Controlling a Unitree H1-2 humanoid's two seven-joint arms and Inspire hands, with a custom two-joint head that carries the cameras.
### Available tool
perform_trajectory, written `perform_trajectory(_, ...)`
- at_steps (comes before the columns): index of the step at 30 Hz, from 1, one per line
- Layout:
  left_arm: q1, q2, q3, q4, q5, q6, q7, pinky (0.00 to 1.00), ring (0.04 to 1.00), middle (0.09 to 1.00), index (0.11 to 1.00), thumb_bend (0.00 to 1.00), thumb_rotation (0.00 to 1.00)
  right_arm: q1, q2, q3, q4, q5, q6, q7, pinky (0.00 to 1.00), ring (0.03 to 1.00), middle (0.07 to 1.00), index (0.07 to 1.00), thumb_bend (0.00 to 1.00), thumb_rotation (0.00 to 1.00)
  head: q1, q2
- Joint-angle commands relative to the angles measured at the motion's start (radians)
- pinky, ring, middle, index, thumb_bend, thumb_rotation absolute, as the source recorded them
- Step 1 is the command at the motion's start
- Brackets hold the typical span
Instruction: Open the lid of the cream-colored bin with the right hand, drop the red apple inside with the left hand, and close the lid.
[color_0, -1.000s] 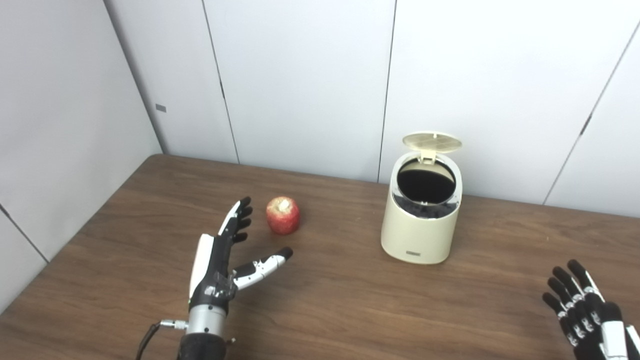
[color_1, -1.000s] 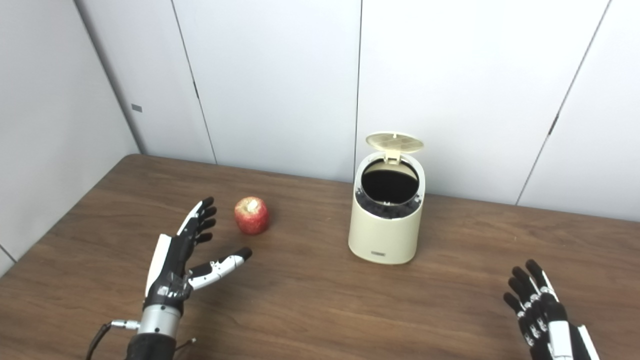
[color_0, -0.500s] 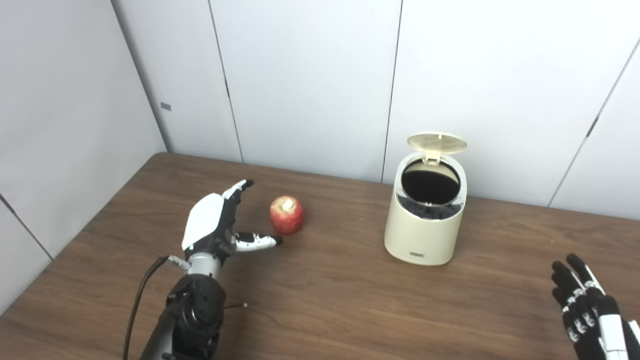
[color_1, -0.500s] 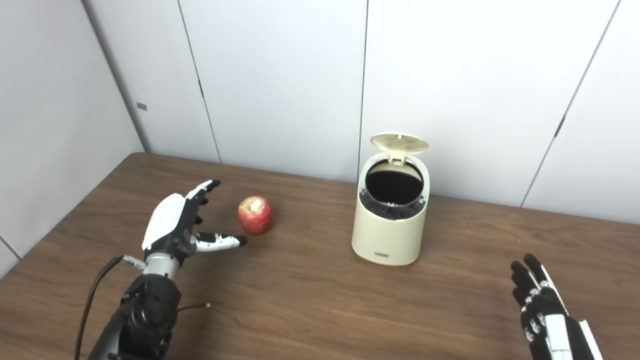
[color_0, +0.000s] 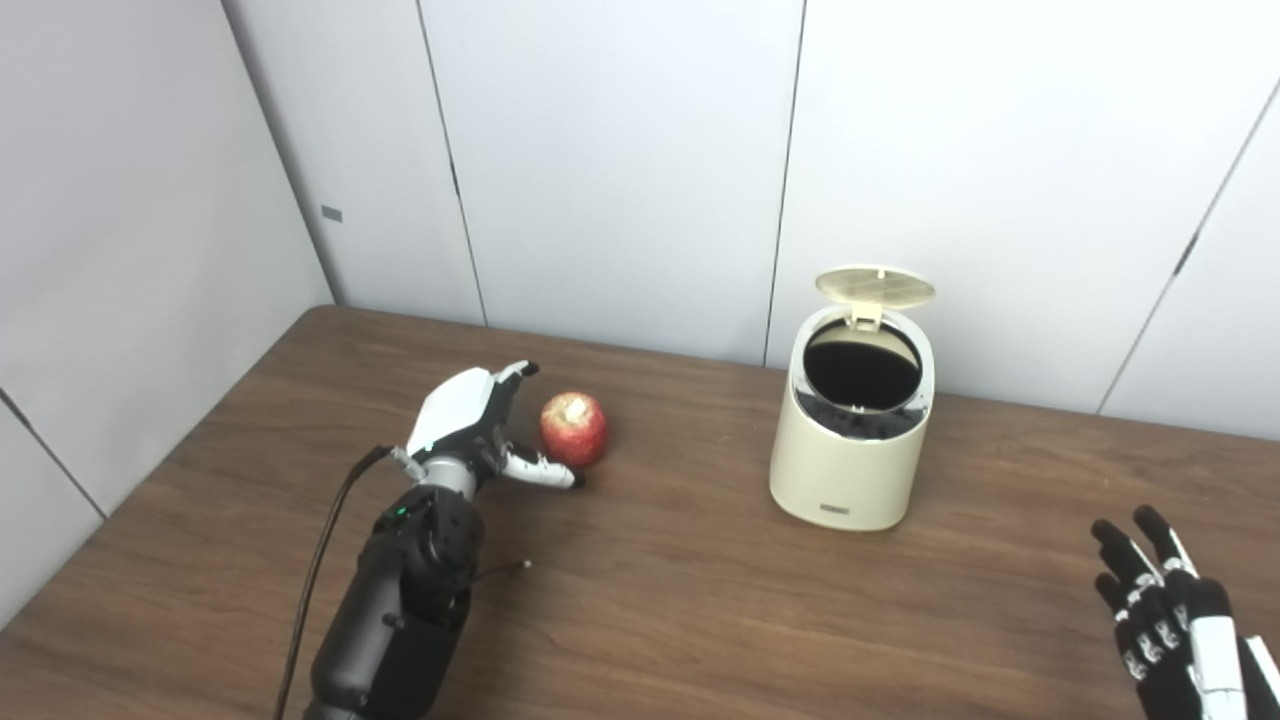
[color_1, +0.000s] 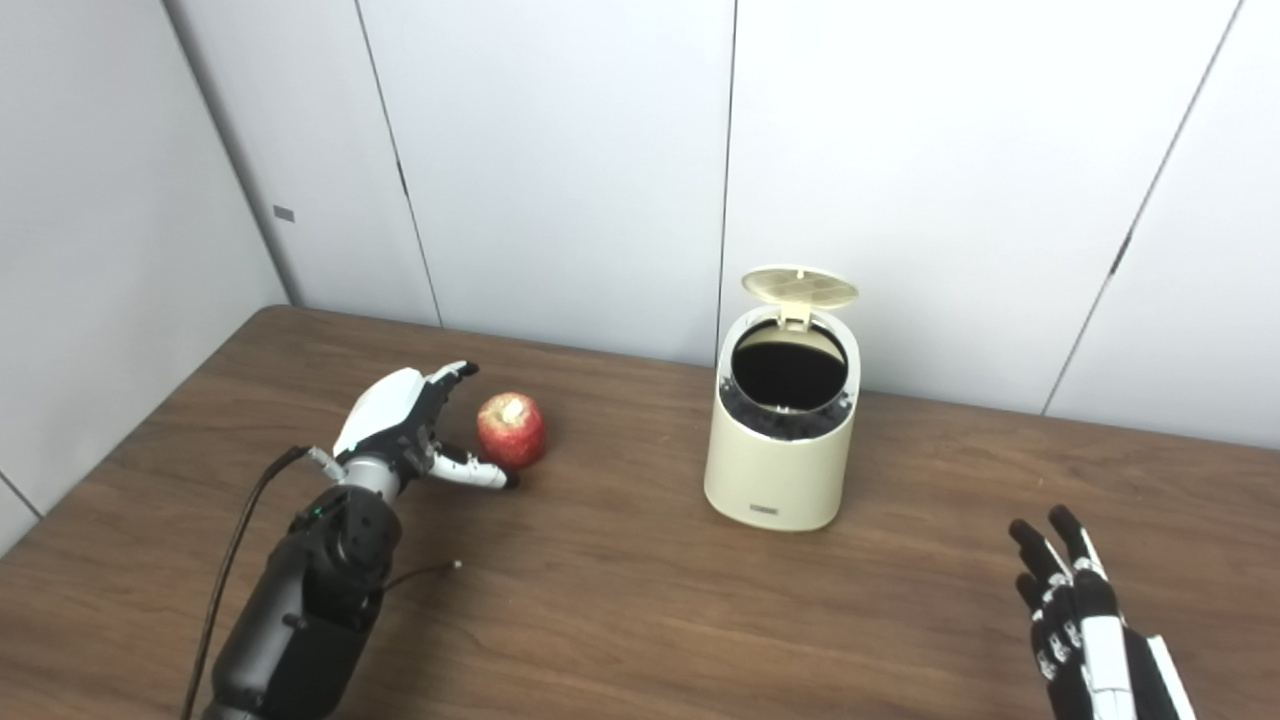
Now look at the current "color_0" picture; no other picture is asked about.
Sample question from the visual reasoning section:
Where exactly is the round cream bin lid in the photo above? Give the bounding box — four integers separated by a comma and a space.
815, 265, 937, 331

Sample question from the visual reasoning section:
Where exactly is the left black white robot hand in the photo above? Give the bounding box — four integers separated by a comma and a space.
405, 361, 587, 493

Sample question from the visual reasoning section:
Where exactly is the red apple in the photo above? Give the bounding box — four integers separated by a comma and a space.
540, 392, 609, 469

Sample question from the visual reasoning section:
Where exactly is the thin black loose wire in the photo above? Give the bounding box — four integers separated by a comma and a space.
463, 560, 532, 587

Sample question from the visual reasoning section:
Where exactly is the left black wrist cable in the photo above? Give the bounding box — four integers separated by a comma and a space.
272, 445, 417, 720

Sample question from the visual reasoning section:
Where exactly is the cream-colored bin body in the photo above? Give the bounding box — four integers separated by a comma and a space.
769, 300, 936, 532

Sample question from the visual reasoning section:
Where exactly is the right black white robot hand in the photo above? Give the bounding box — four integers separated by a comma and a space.
1091, 505, 1280, 720

